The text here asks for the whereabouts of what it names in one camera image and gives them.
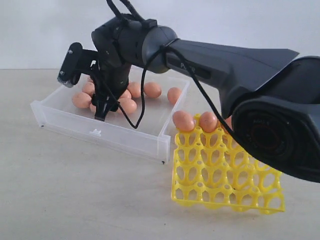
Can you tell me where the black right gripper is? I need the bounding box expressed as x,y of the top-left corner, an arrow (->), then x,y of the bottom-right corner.
91,61 -> 132,122

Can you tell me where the brown egg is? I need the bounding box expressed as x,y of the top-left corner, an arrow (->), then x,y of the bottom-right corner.
172,110 -> 195,132
89,103 -> 96,113
143,82 -> 162,99
218,116 -> 233,133
167,87 -> 182,105
127,81 -> 141,98
87,76 -> 93,83
118,98 -> 137,115
119,89 -> 132,99
71,92 -> 92,109
199,111 -> 218,133
82,82 -> 95,97

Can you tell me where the clear plastic drawer bin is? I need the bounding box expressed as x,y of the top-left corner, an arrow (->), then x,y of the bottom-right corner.
30,72 -> 190,164

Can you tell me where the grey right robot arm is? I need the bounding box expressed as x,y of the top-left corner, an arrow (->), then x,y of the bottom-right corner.
91,19 -> 320,183

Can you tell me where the yellow plastic egg tray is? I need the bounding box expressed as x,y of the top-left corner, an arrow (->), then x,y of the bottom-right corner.
171,114 -> 285,215

